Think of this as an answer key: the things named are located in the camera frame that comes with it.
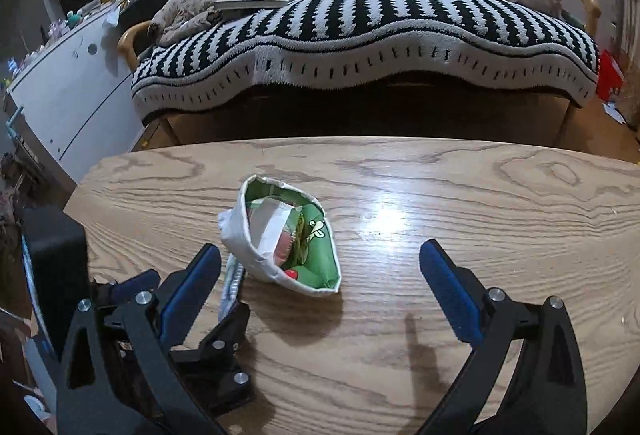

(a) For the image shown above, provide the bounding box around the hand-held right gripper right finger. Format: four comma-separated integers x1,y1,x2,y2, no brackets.
415,239,587,435

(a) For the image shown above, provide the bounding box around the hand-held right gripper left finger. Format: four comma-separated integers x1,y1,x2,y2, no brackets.
55,242,226,435

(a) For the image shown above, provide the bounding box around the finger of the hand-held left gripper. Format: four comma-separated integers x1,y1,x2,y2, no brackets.
92,269,161,311
167,300,256,413

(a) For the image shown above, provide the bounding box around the green striped wrapper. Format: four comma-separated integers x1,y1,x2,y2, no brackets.
220,255,248,316

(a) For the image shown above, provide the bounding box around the green and white paper bag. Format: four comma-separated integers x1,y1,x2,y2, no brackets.
217,175,342,298

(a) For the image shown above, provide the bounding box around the white wet wipe packet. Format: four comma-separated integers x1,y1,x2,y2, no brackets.
248,197,302,262

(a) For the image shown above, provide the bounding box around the red snack packet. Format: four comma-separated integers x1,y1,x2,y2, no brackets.
274,232,303,280

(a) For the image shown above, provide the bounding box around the wooden sofa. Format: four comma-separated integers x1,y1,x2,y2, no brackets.
117,0,601,150

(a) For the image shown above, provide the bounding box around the white cabinet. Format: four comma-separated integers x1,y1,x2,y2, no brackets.
7,5,151,183

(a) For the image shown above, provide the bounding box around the striped sofa seat blanket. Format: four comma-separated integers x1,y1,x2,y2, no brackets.
131,0,599,112

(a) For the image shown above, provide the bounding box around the red bag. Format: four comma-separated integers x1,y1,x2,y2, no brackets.
597,50,626,103

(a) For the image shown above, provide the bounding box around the black side cabinet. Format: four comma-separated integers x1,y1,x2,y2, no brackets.
117,0,173,33

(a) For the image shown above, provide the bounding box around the beige crumpled cloth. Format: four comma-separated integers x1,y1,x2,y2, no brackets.
150,0,236,48

